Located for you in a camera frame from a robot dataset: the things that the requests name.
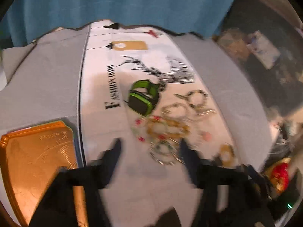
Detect gold chain bead bracelet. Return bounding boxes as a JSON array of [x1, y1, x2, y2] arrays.
[[149, 139, 187, 166]]

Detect pearl hair clip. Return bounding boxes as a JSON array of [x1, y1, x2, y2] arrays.
[[194, 108, 217, 117]]

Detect cream bead bracelet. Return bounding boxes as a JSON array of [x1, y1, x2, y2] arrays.
[[145, 118, 191, 141]]

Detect colourful crystal bracelet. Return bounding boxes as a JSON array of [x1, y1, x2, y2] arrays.
[[131, 115, 166, 144]]

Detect green black smart watch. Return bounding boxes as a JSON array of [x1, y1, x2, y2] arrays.
[[127, 79, 160, 116]]

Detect red round ornament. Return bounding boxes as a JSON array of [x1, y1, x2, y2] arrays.
[[265, 157, 291, 195]]

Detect orange metal tray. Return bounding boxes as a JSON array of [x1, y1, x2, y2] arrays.
[[1, 120, 78, 226]]

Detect grey felt table cloth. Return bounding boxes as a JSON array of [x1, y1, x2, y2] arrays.
[[0, 26, 275, 220]]

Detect white printed table runner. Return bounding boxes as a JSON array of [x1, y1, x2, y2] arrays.
[[79, 21, 237, 226]]

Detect dark storage cabinet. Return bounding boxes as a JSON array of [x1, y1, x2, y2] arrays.
[[217, 0, 302, 120]]

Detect blue curtain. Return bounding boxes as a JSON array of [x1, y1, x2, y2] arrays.
[[1, 0, 234, 49]]

